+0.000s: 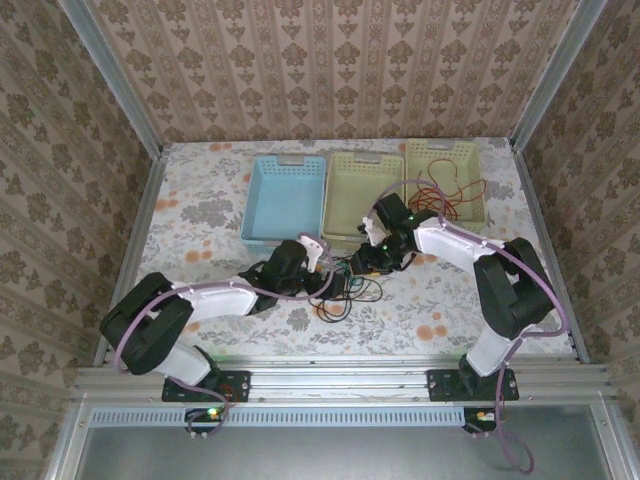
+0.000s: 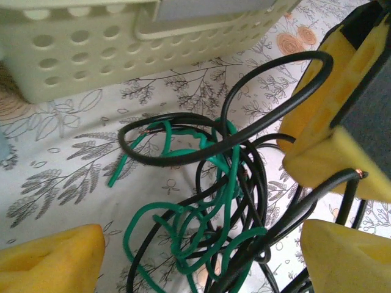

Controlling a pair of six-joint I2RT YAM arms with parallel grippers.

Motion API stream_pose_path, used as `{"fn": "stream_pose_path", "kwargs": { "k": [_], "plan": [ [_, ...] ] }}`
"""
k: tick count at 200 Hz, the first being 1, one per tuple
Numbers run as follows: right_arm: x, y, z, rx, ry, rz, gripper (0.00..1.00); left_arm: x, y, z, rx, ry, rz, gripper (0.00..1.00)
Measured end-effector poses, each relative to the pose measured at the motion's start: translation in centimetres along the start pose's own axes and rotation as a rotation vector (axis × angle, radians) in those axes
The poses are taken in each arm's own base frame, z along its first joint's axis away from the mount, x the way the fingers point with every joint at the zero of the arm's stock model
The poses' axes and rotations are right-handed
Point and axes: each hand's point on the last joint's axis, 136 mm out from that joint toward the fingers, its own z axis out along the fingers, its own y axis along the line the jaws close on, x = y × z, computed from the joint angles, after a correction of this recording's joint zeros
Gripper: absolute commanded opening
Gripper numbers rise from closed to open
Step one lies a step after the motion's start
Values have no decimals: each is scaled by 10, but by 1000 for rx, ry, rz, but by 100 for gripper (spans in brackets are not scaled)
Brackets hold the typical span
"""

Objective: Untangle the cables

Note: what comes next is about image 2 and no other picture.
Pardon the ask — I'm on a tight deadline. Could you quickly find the thick black cable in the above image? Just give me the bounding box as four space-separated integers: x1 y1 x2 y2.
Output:
117 51 334 167
207 167 369 293

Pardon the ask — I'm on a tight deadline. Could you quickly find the green cable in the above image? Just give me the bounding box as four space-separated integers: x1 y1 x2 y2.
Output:
123 183 268 293
106 117 245 196

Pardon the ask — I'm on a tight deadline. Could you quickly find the thin black cable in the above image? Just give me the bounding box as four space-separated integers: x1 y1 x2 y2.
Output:
126 112 309 293
283 179 369 293

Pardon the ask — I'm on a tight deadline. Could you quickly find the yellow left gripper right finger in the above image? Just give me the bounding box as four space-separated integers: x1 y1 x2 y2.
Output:
301 219 391 293

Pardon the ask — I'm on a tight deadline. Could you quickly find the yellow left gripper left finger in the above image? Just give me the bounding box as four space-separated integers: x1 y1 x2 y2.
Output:
0 223 106 293

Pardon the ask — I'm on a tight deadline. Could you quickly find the cream perforated plastic basket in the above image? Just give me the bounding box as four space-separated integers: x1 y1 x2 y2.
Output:
0 0 302 104

